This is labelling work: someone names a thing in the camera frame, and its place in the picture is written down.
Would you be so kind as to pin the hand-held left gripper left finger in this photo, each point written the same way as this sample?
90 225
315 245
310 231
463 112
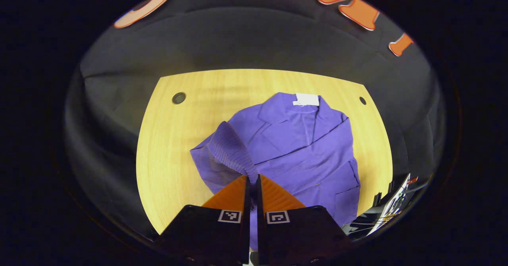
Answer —
245 234

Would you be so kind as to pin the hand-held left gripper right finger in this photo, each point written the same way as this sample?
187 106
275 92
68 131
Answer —
260 234

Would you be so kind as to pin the purple shirt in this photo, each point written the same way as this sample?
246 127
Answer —
301 155

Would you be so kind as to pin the black box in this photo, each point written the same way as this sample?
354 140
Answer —
381 200

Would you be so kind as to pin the white panel with coloured marks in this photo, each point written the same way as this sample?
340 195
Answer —
391 206

